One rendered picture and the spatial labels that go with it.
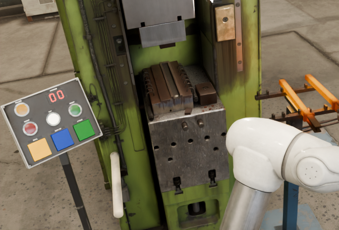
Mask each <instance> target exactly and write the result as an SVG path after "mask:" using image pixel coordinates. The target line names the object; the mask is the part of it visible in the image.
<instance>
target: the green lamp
mask: <svg viewBox="0 0 339 230"><path fill-rule="evenodd" d="M70 112H71V114H73V115H78V114H79V113H80V107H79V106H77V105H73V106H71V108H70Z"/></svg>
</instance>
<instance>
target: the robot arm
mask: <svg viewBox="0 0 339 230"><path fill-rule="evenodd" d="M226 146H227V149H228V152H229V154H230V155H231V156H232V157H233V165H234V168H233V172H234V176H235V178H236V180H235V183H234V186H233V189H232V192H231V195H230V198H229V201H228V204H227V207H226V210H225V213H224V216H223V219H222V222H221V225H220V228H219V230H260V227H261V224H262V221H263V218H264V215H265V212H266V209H267V206H268V204H269V201H270V198H271V194H272V192H275V191H276V190H277V189H278V188H279V187H280V186H281V184H282V183H283V182H284V181H288V182H290V183H293V184H295V185H298V186H300V187H303V188H305V189H306V190H309V191H311V192H315V193H331V192H336V191H339V147H338V146H332V145H331V144H330V143H328V142H326V141H323V140H321V139H319V138H317V137H314V136H312V135H310V134H307V133H305V132H302V131H300V130H298V129H296V128H294V127H292V126H289V125H286V124H283V123H280V122H277V121H274V120H270V119H264V118H243V119H240V120H237V121H235V122H234V123H233V124H232V125H231V127H230V129H229V130H228V133H227V137H226Z"/></svg>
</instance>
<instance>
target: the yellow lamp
mask: <svg viewBox="0 0 339 230"><path fill-rule="evenodd" d="M16 111H17V113H18V114H20V115H24V114H26V113H27V111H28V108H27V106H26V105H24V104H20V105H18V106H17V108H16Z"/></svg>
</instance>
